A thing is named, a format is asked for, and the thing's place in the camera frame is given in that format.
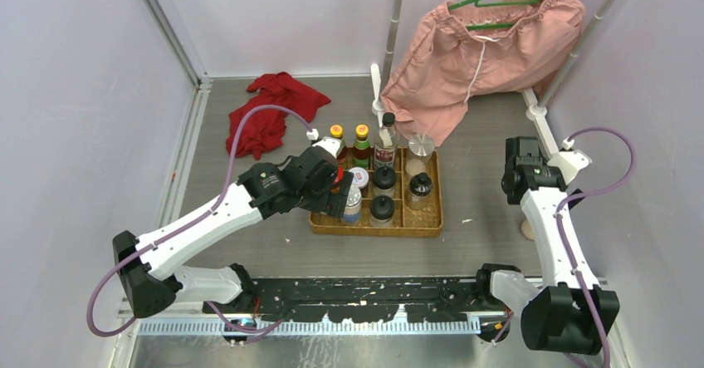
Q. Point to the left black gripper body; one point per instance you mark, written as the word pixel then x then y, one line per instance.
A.
pixel 315 198

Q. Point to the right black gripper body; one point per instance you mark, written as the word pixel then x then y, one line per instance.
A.
pixel 504 185

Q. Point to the blue label seasoning jar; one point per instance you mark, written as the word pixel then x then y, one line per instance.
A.
pixel 353 206

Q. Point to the white lid sauce jar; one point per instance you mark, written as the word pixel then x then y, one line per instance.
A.
pixel 360 177

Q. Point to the black cap sesame shaker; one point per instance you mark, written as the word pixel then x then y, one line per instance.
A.
pixel 384 182

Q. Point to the yellow lid spice jar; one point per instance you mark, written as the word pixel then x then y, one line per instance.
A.
pixel 526 230

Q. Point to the woven bamboo divided tray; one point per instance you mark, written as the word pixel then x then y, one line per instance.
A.
pixel 405 222

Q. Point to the tall soy sauce bottle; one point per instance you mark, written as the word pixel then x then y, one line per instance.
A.
pixel 386 143

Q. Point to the black cap pepper grinder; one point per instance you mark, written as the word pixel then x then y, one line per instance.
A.
pixel 420 188

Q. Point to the clear jar silver lid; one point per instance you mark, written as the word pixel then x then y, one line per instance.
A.
pixel 420 150

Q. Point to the red cap bottle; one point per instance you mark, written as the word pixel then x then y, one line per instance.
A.
pixel 340 173

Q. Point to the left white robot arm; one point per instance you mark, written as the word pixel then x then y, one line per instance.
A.
pixel 153 270

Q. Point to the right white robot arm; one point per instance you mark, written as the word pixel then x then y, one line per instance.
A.
pixel 571 312

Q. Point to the red cloth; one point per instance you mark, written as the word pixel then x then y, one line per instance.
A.
pixel 264 131

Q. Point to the pink shorts garment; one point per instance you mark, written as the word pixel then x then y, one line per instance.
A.
pixel 484 60

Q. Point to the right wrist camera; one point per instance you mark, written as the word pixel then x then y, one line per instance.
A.
pixel 569 160

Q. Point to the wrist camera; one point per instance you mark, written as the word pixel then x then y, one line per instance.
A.
pixel 569 160
pixel 330 144

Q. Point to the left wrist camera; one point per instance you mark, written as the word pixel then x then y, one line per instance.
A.
pixel 330 144

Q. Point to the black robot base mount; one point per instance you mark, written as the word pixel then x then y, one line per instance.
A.
pixel 376 304

